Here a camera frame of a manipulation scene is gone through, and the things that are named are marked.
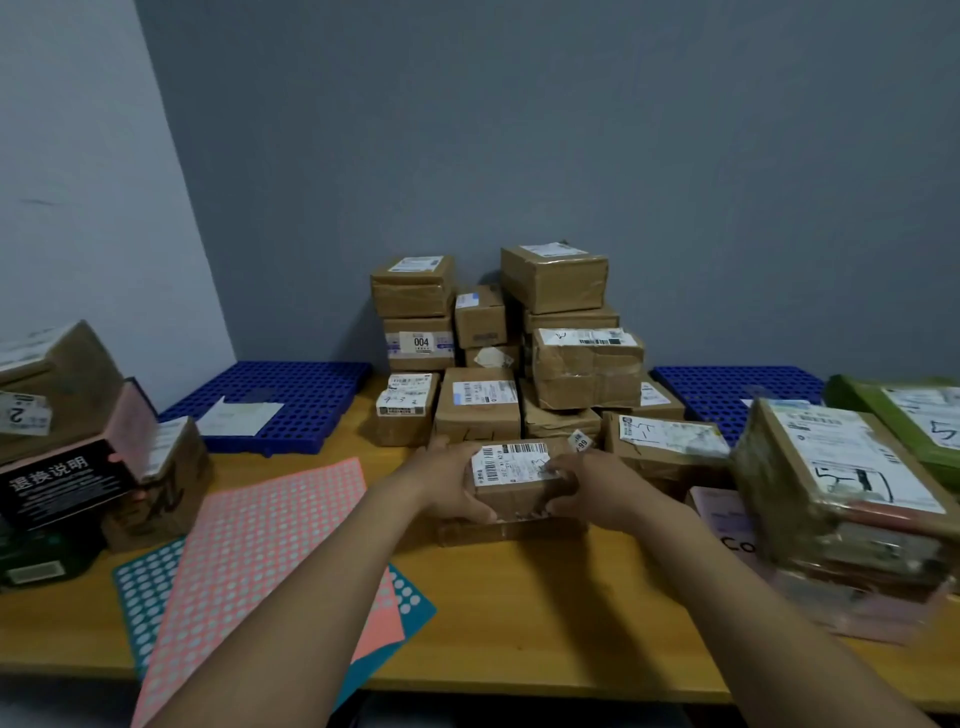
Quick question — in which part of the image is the teal sticker sheet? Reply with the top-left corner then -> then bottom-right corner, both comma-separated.
112,536 -> 438,710

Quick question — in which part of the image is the box of stack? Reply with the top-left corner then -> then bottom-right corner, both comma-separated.
434,437 -> 594,547

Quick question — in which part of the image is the blue plastic grid pallet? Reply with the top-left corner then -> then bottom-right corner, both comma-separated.
650,365 -> 826,448
158,361 -> 373,459

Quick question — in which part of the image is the person's right hand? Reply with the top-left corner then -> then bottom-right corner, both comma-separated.
543,448 -> 676,535

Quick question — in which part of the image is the dark green box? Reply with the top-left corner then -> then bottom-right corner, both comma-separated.
0,517 -> 110,590

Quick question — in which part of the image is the pink dot sticker sheet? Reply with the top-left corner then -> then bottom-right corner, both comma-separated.
131,457 -> 406,728

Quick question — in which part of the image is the white paper note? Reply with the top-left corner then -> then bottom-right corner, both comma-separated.
194,397 -> 285,439

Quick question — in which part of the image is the pile of brown parcels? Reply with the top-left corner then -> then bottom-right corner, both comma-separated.
369,241 -> 733,496

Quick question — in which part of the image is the person's right forearm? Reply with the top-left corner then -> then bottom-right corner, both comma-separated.
637,502 -> 939,728

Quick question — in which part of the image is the small brown printed box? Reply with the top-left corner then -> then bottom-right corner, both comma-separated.
101,416 -> 214,555

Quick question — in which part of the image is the person's left forearm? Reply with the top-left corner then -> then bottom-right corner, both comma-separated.
149,472 -> 429,728

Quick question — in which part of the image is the black and pink box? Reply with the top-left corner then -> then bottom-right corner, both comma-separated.
0,378 -> 160,534

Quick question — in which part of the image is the box with 2 label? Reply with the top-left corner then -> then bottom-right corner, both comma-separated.
0,320 -> 125,466

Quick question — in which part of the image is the taped box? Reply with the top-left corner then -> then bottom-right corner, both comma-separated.
733,397 -> 960,590

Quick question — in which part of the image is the large pink box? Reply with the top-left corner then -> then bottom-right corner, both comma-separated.
686,485 -> 954,646

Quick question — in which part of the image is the person's left hand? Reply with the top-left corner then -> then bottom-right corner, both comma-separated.
389,434 -> 500,526

